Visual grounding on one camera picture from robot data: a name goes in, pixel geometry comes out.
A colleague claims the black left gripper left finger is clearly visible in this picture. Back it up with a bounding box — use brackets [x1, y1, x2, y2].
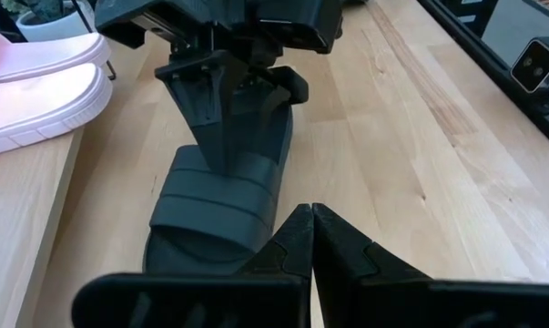
[237, 203, 315, 280]

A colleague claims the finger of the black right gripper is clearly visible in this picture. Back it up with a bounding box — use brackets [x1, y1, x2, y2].
[154, 48, 259, 178]
[254, 65, 310, 120]

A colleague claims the dark green snake plant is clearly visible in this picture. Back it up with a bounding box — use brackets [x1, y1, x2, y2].
[0, 0, 66, 24]

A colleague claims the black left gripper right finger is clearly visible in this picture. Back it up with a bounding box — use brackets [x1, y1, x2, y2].
[312, 202, 432, 328]

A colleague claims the black rubber slide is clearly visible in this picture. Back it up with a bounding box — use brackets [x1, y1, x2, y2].
[142, 103, 295, 275]

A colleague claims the wooden shelf with black frame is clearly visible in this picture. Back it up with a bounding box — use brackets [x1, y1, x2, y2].
[0, 0, 117, 328]

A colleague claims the white plant pot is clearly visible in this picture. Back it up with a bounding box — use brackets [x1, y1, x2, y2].
[16, 0, 97, 44]

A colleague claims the black table-level camera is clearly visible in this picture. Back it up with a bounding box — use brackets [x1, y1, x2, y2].
[510, 36, 549, 109]

